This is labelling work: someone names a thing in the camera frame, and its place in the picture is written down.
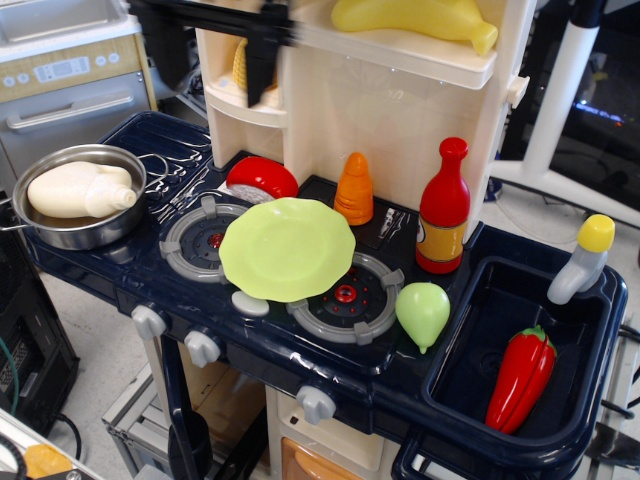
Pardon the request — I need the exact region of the grey stove burner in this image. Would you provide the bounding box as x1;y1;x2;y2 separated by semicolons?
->
159;196;248;284
286;252;405;346

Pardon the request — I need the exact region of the white stand leg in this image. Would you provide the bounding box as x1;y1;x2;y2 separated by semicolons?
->
491;1;639;228

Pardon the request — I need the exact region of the cream toy kitchen shelf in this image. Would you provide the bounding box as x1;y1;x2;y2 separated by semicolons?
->
196;1;535;229

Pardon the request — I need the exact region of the black computer case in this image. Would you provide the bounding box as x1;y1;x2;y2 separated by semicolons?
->
0;224;81;436

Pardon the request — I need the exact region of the orange toy carrot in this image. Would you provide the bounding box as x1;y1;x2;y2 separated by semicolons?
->
333;152;374;226

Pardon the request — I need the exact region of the grey oval stove button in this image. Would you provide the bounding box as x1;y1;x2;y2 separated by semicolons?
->
231;291;270;317

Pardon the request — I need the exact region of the navy toy kitchen counter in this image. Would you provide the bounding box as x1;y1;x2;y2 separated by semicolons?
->
27;112;627;479

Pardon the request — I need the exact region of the grey toy dishwasher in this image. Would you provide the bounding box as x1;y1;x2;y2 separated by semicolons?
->
1;34;156;192

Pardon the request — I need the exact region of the light green toy plate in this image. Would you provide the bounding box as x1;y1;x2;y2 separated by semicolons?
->
219;198;356;303

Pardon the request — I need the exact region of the right grey stove burner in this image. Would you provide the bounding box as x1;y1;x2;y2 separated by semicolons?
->
286;252;405;346

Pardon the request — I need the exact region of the steel toy pot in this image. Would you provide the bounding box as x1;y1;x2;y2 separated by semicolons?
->
1;144;147;250

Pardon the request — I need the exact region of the green toy pear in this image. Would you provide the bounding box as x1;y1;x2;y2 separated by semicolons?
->
395;282;451;355

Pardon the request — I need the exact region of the cream toy chicken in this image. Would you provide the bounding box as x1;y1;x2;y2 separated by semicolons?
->
27;161;138;219

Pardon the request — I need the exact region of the yellow toy corn cob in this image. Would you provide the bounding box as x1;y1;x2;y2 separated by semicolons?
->
232;38;248;92

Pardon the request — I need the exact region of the grey stove knob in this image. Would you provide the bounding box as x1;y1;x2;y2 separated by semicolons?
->
184;330;221;368
296;386;336;425
131;305;167;340

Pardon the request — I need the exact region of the left grey stove knob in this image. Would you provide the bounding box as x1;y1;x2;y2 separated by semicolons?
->
131;305;167;340

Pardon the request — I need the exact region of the yellow toy banana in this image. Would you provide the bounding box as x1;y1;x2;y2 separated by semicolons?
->
331;0;499;55

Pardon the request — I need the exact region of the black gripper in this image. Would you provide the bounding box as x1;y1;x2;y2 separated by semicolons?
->
129;1;295;108

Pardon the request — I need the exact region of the red toy chili pepper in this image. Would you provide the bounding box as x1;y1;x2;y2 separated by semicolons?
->
484;325;557;434

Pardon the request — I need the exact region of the red toy ketchup bottle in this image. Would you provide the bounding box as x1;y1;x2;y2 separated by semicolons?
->
415;137;470;274

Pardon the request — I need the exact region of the middle grey stove knob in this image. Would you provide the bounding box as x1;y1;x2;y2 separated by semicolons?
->
184;330;221;368

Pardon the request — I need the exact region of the grey yellow toy faucet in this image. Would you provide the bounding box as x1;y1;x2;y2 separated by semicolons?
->
547;214;616;305

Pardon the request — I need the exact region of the left grey stove burner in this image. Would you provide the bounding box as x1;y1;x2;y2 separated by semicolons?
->
159;196;248;284

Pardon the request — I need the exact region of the right grey stove knob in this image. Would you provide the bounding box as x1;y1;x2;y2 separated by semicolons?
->
296;386;336;425

